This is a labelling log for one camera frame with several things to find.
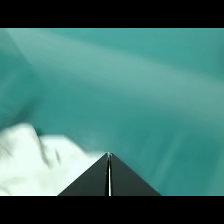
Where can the white shirt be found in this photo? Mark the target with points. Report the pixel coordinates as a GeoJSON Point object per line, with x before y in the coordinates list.
{"type": "Point", "coordinates": [30, 163]}

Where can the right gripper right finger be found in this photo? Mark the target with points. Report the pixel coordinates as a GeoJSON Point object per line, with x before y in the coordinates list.
{"type": "Point", "coordinates": [126, 183]}

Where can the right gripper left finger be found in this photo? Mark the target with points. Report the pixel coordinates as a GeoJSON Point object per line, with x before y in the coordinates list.
{"type": "Point", "coordinates": [95, 181]}

